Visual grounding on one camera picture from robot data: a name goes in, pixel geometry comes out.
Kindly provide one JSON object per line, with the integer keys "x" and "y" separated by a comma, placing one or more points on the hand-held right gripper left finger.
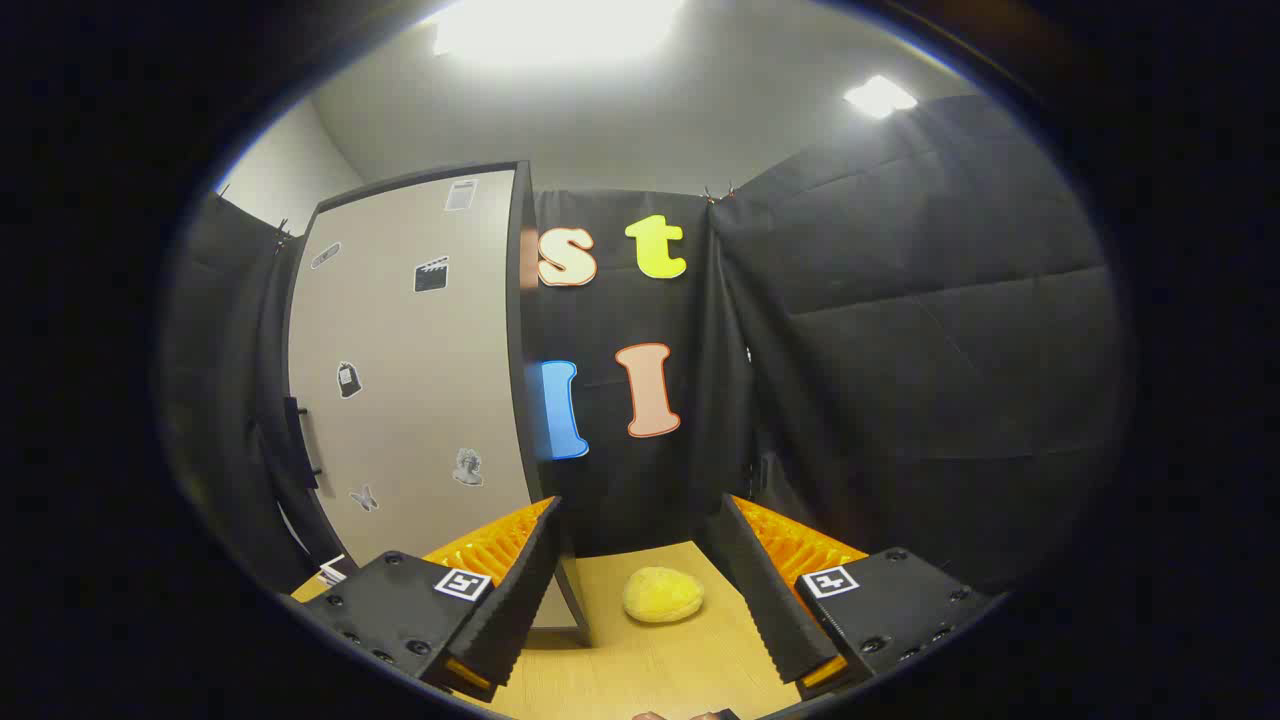
{"x": 520, "y": 590}

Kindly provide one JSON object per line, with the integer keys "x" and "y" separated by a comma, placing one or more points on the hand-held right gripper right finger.
{"x": 765, "y": 590}

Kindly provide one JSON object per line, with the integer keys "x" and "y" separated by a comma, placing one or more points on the yellow lumpy round object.
{"x": 663, "y": 594}

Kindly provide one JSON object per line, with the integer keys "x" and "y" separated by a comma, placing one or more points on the black backdrop cloth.
{"x": 900, "y": 350}

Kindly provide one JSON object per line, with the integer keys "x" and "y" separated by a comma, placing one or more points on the small ceiling light panel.
{"x": 880, "y": 96}

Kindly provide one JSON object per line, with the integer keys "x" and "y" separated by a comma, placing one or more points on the large ceiling light panel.
{"x": 560, "y": 25}

